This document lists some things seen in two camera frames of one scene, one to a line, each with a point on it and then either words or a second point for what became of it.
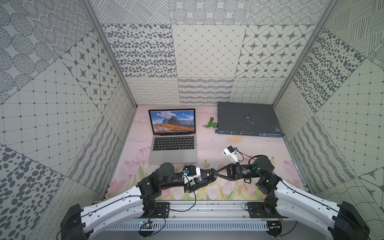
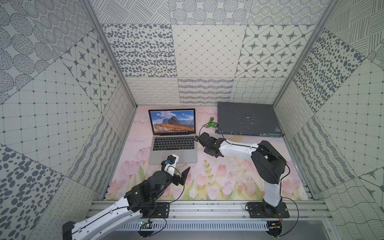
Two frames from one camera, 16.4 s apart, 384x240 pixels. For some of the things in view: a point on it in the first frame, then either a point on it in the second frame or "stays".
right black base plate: x=257 y=210 stays
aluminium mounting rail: x=198 y=211 stays
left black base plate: x=162 y=211 stays
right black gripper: x=234 y=171 -> x=205 y=150
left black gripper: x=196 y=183 -> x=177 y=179
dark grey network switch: x=253 y=119 stays
